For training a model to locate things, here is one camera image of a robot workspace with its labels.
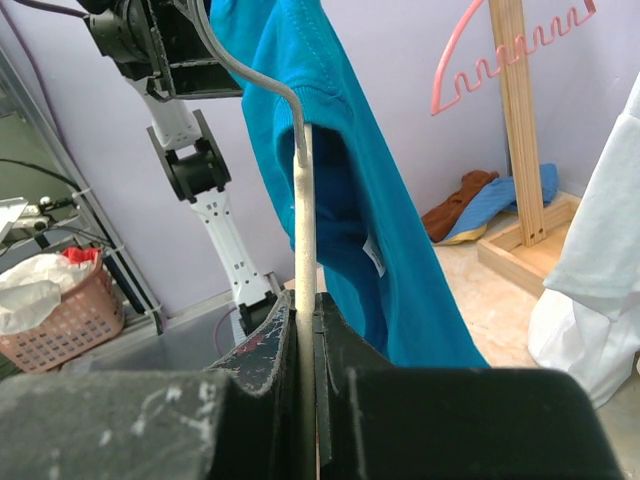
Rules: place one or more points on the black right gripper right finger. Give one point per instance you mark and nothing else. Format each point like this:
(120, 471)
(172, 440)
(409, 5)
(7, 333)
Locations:
(379, 421)

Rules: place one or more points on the pink hanger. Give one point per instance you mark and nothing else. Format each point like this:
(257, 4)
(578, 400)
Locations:
(522, 47)

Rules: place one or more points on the cream hanger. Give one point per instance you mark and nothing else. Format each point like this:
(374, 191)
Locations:
(305, 233)

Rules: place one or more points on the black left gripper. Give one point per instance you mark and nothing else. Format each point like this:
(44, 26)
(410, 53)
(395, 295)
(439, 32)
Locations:
(188, 70)

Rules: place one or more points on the wooden clothes rack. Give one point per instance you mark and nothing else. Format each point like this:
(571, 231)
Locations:
(525, 251)

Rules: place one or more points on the white cloth in pink basket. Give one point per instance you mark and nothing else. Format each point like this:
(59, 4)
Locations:
(31, 290)

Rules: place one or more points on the brown cloth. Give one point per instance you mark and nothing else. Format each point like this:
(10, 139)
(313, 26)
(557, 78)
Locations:
(449, 223)

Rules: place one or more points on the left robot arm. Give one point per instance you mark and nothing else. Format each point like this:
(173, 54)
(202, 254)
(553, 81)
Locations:
(186, 148)

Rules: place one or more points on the blue t-shirt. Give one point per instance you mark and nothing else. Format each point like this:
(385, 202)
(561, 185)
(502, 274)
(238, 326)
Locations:
(379, 265)

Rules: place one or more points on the light blue striped cloth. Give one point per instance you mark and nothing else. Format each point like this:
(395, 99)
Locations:
(497, 197)

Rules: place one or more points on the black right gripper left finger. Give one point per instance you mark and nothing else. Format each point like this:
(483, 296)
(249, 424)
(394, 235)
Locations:
(233, 420)

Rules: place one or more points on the pink laundry basket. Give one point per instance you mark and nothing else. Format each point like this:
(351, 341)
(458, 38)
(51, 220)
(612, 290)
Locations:
(89, 315)

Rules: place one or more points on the white t-shirt on green hanger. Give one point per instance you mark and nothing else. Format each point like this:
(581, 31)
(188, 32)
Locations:
(586, 322)

